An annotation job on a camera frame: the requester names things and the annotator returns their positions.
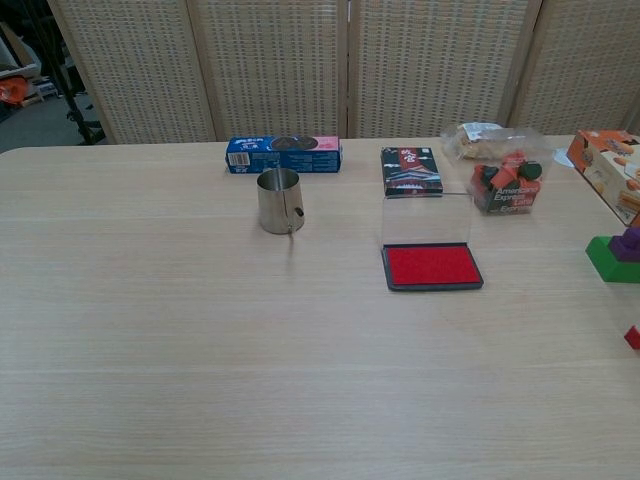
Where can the blue cookie box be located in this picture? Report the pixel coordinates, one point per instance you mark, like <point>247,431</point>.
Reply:
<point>290,157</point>

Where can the red ink pad case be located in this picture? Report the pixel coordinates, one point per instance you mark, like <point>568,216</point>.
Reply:
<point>430,265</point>

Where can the wooden rattan folding screen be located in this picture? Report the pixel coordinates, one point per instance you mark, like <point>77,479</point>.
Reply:
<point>280,70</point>

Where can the orange biscuit box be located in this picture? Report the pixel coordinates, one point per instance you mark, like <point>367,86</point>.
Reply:
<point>607,165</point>

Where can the stainless steel cup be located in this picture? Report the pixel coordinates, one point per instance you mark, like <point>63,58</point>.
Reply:
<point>277,205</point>

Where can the orange background object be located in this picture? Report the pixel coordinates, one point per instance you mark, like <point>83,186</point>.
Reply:
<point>12,91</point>

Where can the black palace print box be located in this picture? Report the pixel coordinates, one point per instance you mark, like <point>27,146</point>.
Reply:
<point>411,172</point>

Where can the green wooden block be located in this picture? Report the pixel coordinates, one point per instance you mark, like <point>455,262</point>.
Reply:
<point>612,270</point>

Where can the clear coffee capsule box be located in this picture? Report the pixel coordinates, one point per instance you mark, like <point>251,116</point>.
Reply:
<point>507,192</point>

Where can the purple wooden block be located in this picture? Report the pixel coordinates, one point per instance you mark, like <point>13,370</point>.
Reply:
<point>625,247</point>

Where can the black tripod stand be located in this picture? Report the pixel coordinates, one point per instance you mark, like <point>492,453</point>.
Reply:
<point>70,95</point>

